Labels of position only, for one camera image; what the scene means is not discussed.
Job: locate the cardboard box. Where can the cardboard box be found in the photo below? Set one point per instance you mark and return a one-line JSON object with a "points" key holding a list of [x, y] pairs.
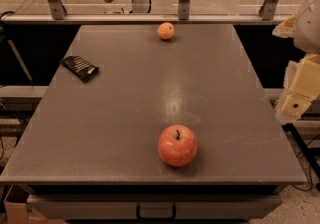
{"points": [[18, 212]]}

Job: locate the grey table drawer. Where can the grey table drawer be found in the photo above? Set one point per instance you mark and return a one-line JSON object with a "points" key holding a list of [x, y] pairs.
{"points": [[123, 207]]}

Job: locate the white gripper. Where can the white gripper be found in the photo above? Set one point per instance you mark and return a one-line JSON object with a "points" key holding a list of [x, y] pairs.
{"points": [[308, 29]]}

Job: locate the black rxbar chocolate wrapper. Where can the black rxbar chocolate wrapper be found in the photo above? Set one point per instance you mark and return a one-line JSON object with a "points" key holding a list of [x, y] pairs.
{"points": [[81, 68]]}

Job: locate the small orange fruit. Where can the small orange fruit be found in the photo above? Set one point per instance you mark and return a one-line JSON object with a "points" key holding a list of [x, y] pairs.
{"points": [[166, 31]]}

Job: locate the black drawer handle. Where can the black drawer handle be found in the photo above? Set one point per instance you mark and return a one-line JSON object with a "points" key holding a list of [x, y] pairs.
{"points": [[155, 212]]}

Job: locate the metal rail bar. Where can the metal rail bar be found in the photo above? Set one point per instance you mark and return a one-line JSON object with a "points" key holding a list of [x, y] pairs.
{"points": [[140, 19]]}

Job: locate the red apple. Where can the red apple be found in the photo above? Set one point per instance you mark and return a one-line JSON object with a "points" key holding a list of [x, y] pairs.
{"points": [[177, 145]]}

